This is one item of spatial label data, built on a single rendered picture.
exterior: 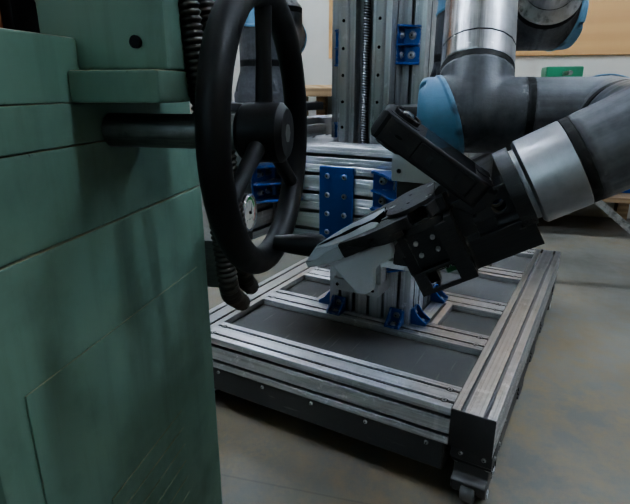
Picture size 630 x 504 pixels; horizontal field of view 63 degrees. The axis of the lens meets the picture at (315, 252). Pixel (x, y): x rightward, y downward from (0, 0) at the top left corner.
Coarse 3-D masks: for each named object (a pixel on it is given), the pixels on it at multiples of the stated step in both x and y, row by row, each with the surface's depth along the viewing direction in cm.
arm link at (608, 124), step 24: (600, 96) 43; (624, 96) 39; (576, 120) 40; (600, 120) 39; (624, 120) 38; (576, 144) 39; (600, 144) 39; (624, 144) 38; (600, 168) 39; (624, 168) 39; (600, 192) 40
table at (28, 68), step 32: (0, 32) 41; (32, 32) 45; (0, 64) 41; (32, 64) 45; (64, 64) 48; (0, 96) 41; (32, 96) 45; (64, 96) 49; (96, 96) 49; (128, 96) 48; (160, 96) 48
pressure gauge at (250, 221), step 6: (246, 198) 81; (246, 204) 82; (252, 204) 85; (246, 210) 82; (252, 210) 85; (246, 216) 82; (252, 216) 85; (246, 222) 82; (252, 222) 85; (246, 228) 82; (252, 228) 85
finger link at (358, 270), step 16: (368, 224) 48; (336, 240) 49; (320, 256) 49; (336, 256) 48; (352, 256) 48; (368, 256) 48; (384, 256) 47; (352, 272) 49; (368, 272) 48; (368, 288) 49
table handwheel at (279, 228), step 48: (240, 0) 41; (288, 48) 57; (288, 96) 62; (144, 144) 55; (192, 144) 53; (240, 144) 50; (288, 144) 53; (240, 192) 45; (288, 192) 63; (240, 240) 44
